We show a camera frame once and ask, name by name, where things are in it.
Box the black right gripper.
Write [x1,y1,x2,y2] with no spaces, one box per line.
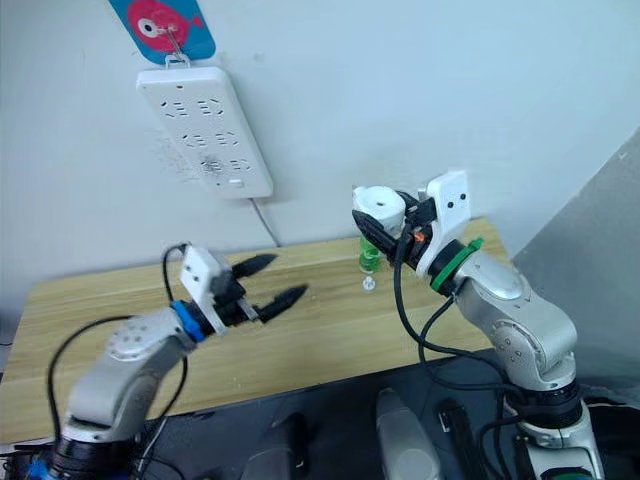
[351,189,438,267]

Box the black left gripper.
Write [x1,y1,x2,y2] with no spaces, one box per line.
[208,253,310,329]

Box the white mosquito repellent heater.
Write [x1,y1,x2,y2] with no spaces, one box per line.
[351,184,409,237]

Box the green liquid repellent bottle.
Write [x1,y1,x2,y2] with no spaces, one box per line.
[358,236,387,274]

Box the white power strip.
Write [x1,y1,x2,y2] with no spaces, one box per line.
[135,66,275,201]

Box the grey rounded robot body shell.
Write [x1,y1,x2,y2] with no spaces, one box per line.
[374,387,442,480]

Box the grey partition panel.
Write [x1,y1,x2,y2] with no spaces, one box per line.
[509,127,640,396]

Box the blue fish hook plate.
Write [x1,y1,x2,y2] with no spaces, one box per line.
[107,0,218,66]

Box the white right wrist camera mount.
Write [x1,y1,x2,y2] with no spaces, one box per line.
[413,169,474,279]

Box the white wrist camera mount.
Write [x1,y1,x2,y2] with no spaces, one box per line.
[180,246,230,337]
[413,169,474,279]

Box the white power strip cord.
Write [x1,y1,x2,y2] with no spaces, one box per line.
[248,196,282,248]

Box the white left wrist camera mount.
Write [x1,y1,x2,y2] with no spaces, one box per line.
[180,246,230,337]

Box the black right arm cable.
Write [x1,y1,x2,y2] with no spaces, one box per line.
[392,233,529,404]

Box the green right wrist clamp ring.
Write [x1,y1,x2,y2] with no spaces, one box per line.
[428,237,486,296]

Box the blue left wrist clamp ring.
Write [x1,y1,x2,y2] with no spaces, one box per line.
[168,298,207,345]

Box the thin white cable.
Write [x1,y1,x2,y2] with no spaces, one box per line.
[133,418,170,472]

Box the black strap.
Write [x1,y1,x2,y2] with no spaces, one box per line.
[437,398,482,480]

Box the metal wall hook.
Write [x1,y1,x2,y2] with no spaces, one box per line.
[163,23,193,69]

